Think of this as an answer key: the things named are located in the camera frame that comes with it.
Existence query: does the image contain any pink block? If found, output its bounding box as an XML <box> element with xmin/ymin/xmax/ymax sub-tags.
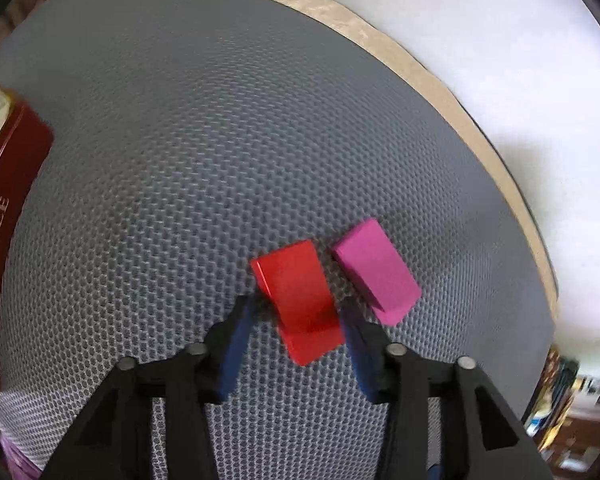
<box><xmin>329</xmin><ymin>217</ymin><xmax>422</xmax><ymax>326</ymax></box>

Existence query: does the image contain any red tin box gold interior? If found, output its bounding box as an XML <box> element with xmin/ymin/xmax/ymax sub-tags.
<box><xmin>0</xmin><ymin>80</ymin><xmax>56</xmax><ymax>402</ymax></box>

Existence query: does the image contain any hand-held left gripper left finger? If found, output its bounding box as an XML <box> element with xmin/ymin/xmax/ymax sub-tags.
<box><xmin>40</xmin><ymin>295</ymin><xmax>257</xmax><ymax>480</ymax></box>

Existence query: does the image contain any red block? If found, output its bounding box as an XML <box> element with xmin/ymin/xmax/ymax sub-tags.
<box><xmin>249</xmin><ymin>238</ymin><xmax>345</xmax><ymax>367</ymax></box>

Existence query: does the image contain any wooden side cabinet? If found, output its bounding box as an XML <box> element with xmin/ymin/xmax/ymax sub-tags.
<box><xmin>522</xmin><ymin>345</ymin><xmax>600</xmax><ymax>480</ymax></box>

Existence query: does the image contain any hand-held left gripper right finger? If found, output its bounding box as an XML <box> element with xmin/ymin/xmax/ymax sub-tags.
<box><xmin>340</xmin><ymin>306</ymin><xmax>556</xmax><ymax>480</ymax></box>

